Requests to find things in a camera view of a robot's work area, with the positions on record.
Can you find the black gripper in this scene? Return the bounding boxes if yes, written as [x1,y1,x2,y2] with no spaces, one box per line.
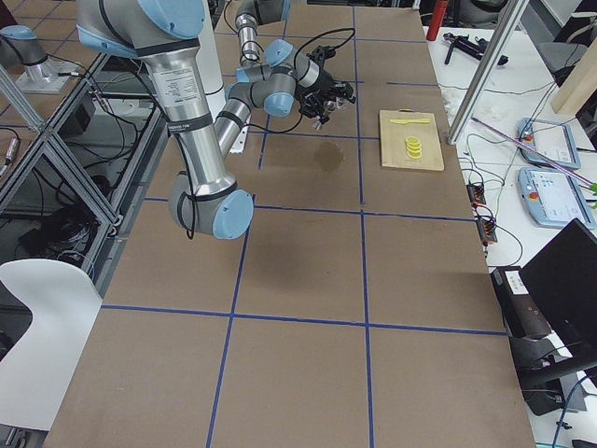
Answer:
[299,91,339,124]
[312,68,356,104]

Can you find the clear glass measuring cup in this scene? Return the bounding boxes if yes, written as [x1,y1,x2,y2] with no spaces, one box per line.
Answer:
[326,97,347,113]

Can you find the steel double jigger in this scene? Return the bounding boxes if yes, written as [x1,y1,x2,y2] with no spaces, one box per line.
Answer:
[312,111,331,131]

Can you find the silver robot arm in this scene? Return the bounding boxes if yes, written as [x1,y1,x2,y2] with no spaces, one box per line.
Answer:
[228,1,356,124]
[77,1,355,240]

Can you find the bamboo cutting board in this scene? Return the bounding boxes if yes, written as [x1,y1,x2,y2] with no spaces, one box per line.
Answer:
[379,110,444,172]

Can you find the front lemon slice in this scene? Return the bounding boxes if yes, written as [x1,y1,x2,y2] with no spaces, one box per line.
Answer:
[407,151,423,160]

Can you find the red bottle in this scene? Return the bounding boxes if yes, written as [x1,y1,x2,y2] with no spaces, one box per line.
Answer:
[426,0,449,41]

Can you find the far blue teach pendant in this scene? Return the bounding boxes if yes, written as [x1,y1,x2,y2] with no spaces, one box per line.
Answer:
[517,118,581,170]

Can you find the blue teach pendant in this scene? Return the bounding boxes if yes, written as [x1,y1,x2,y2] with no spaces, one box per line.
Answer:
[517,118,581,170]
[518,167,596,230]

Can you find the near blue teach pendant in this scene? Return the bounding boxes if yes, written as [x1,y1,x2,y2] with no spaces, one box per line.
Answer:
[518,167,596,230]

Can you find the black box device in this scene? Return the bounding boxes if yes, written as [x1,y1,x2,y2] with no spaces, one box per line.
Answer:
[491,266,551,341]

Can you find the black monitor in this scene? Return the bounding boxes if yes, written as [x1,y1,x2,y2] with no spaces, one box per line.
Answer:
[520,218,596,353]

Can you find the white chair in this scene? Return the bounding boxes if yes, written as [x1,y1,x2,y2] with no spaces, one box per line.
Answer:
[1,259,102,431]

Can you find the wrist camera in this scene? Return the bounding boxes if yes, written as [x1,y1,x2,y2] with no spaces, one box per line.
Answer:
[307,46,336,66]

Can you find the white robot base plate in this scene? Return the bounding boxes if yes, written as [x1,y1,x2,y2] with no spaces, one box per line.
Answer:
[229,126,248,154]

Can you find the black handle tool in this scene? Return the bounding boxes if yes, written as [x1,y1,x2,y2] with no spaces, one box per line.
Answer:
[443,33,490,65]

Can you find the aluminium frame post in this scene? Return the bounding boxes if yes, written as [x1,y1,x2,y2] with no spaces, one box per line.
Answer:
[447,0,529,145]

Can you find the long-handled grabber stick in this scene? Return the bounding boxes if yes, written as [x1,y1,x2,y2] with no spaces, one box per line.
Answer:
[471,116,597,206]

